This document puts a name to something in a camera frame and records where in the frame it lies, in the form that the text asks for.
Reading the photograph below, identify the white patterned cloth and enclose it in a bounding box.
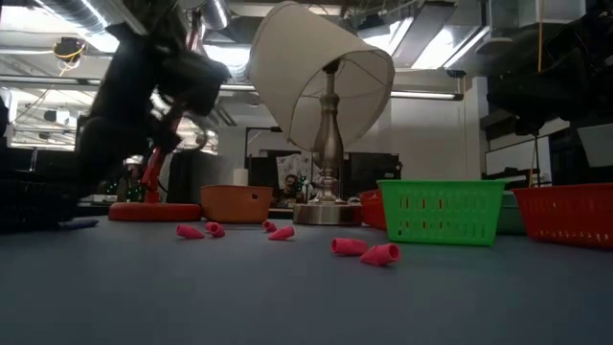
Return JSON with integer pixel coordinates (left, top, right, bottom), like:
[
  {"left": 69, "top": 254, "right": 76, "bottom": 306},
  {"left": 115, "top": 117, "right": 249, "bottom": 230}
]
[{"left": 276, "top": 152, "right": 313, "bottom": 186}]

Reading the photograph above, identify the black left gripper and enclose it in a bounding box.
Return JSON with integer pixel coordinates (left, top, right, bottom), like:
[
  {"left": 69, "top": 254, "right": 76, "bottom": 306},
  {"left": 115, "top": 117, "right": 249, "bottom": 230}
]
[{"left": 75, "top": 22, "right": 232, "bottom": 196}]

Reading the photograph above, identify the green plastic basket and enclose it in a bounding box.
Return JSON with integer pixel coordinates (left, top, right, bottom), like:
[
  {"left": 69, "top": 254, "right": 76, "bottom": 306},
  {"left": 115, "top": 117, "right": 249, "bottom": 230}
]
[{"left": 376, "top": 179, "right": 508, "bottom": 247}]

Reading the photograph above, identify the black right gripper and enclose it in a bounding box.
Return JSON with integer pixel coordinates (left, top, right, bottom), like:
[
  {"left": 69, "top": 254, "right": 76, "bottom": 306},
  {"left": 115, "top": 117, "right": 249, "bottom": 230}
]
[{"left": 487, "top": 45, "right": 593, "bottom": 136}]

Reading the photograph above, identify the orange plastic bin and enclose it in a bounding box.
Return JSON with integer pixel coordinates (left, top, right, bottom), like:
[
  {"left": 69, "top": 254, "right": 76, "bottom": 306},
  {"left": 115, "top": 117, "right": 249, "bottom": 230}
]
[{"left": 199, "top": 184, "right": 274, "bottom": 224}]

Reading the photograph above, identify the silver table lamp white shade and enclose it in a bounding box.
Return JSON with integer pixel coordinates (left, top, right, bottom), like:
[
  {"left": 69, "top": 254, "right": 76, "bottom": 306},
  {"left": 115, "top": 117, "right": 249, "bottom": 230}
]
[{"left": 247, "top": 0, "right": 397, "bottom": 226}]

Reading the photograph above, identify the black metal rig frame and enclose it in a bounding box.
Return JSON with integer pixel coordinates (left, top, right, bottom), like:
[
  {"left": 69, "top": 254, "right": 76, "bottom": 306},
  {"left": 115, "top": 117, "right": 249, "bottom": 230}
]
[{"left": 244, "top": 126, "right": 288, "bottom": 162}]

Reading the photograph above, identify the black cabinet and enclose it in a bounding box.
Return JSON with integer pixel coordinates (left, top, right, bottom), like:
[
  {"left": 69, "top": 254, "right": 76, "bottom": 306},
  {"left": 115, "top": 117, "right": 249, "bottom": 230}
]
[{"left": 342, "top": 151, "right": 403, "bottom": 196}]

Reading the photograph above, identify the blue gray crayon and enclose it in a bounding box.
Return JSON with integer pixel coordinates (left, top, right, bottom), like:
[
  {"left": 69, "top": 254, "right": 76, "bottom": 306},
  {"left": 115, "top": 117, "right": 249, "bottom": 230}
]
[{"left": 57, "top": 218, "right": 100, "bottom": 231}]

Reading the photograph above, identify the red desk lamp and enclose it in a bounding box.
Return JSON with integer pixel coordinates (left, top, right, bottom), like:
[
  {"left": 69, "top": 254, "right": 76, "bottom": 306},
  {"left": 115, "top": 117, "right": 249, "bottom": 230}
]
[{"left": 108, "top": 9, "right": 202, "bottom": 222}]

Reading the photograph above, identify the dark covered equipment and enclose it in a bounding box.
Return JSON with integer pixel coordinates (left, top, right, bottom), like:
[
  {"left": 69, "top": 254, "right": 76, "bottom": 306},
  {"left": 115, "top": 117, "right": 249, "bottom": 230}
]
[{"left": 167, "top": 149, "right": 236, "bottom": 205}]

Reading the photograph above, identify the red plastic basket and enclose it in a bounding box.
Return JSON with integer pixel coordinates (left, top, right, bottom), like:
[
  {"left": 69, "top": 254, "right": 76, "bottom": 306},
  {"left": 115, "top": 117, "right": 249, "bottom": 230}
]
[
  {"left": 511, "top": 182, "right": 613, "bottom": 250},
  {"left": 358, "top": 189, "right": 388, "bottom": 231}
]

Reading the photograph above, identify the black plastic basket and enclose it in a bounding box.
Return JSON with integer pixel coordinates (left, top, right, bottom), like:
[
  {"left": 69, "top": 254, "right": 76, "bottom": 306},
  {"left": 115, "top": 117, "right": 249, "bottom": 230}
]
[{"left": 0, "top": 171, "right": 80, "bottom": 235}]

